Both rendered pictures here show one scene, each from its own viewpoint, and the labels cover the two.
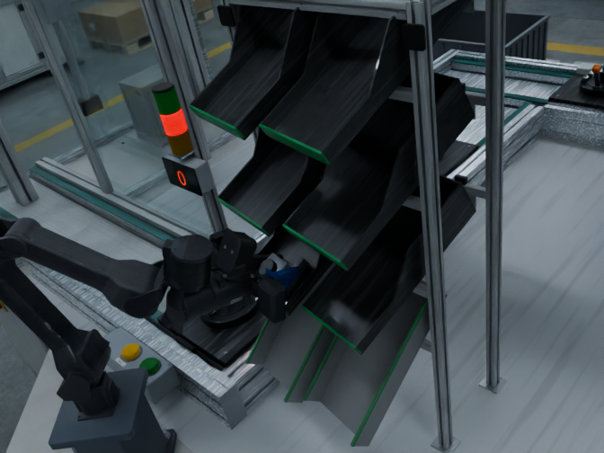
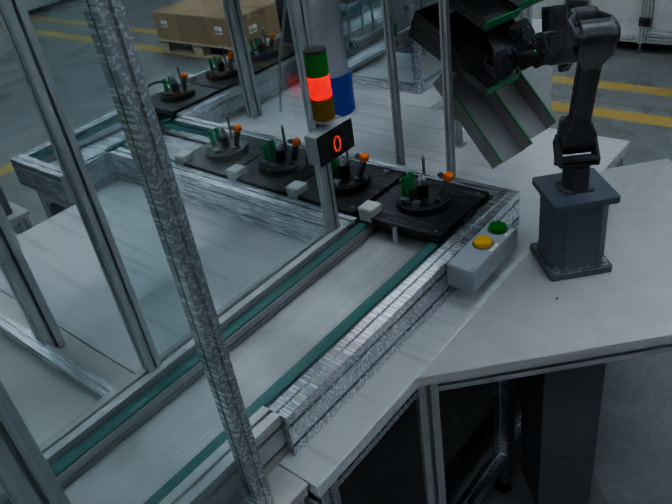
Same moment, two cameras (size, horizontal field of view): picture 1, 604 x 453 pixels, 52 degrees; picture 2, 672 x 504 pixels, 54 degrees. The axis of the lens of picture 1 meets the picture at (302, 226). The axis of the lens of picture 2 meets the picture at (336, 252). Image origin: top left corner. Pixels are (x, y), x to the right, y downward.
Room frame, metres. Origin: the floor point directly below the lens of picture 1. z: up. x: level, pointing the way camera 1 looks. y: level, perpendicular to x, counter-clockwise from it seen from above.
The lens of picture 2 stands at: (1.43, 1.63, 1.83)
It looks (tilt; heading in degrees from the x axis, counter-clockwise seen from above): 33 degrees down; 265
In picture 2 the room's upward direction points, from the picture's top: 9 degrees counter-clockwise
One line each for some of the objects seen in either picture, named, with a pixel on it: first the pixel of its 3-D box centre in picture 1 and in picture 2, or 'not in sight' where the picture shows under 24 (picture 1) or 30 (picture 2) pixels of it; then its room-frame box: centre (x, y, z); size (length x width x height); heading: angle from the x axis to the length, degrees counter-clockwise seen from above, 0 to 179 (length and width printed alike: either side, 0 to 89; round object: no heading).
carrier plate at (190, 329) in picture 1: (230, 309); (423, 205); (1.05, 0.19, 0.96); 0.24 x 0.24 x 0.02; 40
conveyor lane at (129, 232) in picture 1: (167, 275); (346, 280); (1.29, 0.37, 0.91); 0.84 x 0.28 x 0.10; 40
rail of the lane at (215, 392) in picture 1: (116, 317); (415, 296); (1.16, 0.49, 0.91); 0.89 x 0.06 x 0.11; 40
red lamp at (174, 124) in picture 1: (173, 120); (319, 85); (1.27, 0.23, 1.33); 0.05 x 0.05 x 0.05
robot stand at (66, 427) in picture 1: (118, 438); (572, 224); (0.76, 0.41, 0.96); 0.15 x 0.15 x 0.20; 85
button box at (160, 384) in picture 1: (136, 362); (483, 254); (0.97, 0.41, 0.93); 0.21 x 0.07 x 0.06; 40
